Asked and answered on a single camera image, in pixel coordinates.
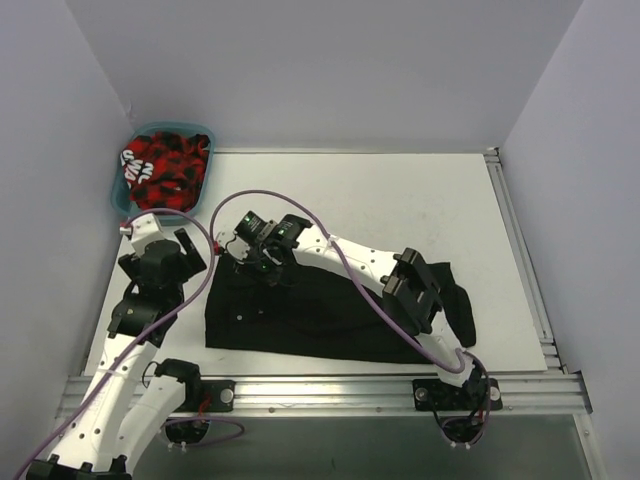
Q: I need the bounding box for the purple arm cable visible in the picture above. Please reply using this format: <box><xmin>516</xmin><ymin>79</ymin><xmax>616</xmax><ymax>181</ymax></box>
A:
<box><xmin>209</xmin><ymin>187</ymin><xmax>489</xmax><ymax>444</ymax></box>
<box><xmin>9</xmin><ymin>209</ymin><xmax>246</xmax><ymax>480</ymax></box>

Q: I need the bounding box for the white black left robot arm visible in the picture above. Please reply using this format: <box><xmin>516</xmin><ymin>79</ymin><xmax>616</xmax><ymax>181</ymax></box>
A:
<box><xmin>25</xmin><ymin>216</ymin><xmax>212</xmax><ymax>479</ymax></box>

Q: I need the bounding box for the aluminium front rail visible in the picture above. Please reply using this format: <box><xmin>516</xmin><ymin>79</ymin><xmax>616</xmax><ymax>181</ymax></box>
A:
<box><xmin>202</xmin><ymin>370</ymin><xmax>592</xmax><ymax>418</ymax></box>

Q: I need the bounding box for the teal plastic basket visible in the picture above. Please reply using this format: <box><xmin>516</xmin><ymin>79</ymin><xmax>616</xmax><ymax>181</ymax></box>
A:
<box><xmin>111</xmin><ymin>121</ymin><xmax>216</xmax><ymax>216</ymax></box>

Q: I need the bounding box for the aluminium right side rail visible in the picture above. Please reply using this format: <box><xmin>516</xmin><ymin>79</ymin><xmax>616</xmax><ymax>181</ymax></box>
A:
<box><xmin>484</xmin><ymin>148</ymin><xmax>568</xmax><ymax>374</ymax></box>

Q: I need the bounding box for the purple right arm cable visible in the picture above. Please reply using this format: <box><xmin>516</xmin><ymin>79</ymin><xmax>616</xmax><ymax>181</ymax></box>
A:
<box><xmin>209</xmin><ymin>187</ymin><xmax>489</xmax><ymax>444</ymax></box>

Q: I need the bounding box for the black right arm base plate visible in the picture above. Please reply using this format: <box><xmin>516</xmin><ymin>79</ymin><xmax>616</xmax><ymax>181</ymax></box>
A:
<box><xmin>412</xmin><ymin>377</ymin><xmax>503</xmax><ymax>412</ymax></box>

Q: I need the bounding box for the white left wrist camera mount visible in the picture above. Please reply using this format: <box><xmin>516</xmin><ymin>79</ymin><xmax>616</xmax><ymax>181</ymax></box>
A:
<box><xmin>119</xmin><ymin>213</ymin><xmax>165</xmax><ymax>250</ymax></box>

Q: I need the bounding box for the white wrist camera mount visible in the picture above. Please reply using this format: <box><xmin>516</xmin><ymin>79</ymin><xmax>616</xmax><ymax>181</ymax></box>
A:
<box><xmin>215</xmin><ymin>230</ymin><xmax>250</xmax><ymax>264</ymax></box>
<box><xmin>119</xmin><ymin>213</ymin><xmax>165</xmax><ymax>250</ymax></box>

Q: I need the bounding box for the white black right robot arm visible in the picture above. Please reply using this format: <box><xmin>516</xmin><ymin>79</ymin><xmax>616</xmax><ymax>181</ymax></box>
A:
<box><xmin>217</xmin><ymin>211</ymin><xmax>483</xmax><ymax>409</ymax></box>

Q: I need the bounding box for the red black plaid shirt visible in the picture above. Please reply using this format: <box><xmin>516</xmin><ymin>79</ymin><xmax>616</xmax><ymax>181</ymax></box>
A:
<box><xmin>120</xmin><ymin>131</ymin><xmax>211</xmax><ymax>212</ymax></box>

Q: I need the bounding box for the aluminium rail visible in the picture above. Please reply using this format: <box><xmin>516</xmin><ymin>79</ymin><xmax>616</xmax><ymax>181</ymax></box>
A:
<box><xmin>484</xmin><ymin>148</ymin><xmax>568</xmax><ymax>374</ymax></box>
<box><xmin>202</xmin><ymin>370</ymin><xmax>592</xmax><ymax>418</ymax></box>

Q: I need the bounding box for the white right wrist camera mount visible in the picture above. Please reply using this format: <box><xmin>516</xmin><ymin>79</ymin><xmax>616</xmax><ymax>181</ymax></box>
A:
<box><xmin>215</xmin><ymin>230</ymin><xmax>250</xmax><ymax>264</ymax></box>

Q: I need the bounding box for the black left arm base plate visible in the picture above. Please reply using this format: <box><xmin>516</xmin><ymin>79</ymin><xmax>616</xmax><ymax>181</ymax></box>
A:
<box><xmin>181</xmin><ymin>380</ymin><xmax>236</xmax><ymax>415</ymax></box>

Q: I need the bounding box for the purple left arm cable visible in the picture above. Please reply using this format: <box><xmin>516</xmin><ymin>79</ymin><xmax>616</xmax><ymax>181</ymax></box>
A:
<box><xmin>9</xmin><ymin>209</ymin><xmax>246</xmax><ymax>480</ymax></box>

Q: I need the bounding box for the black long sleeve shirt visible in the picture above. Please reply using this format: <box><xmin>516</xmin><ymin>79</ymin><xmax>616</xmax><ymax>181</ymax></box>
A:
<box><xmin>203</xmin><ymin>258</ymin><xmax>477</xmax><ymax>365</ymax></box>

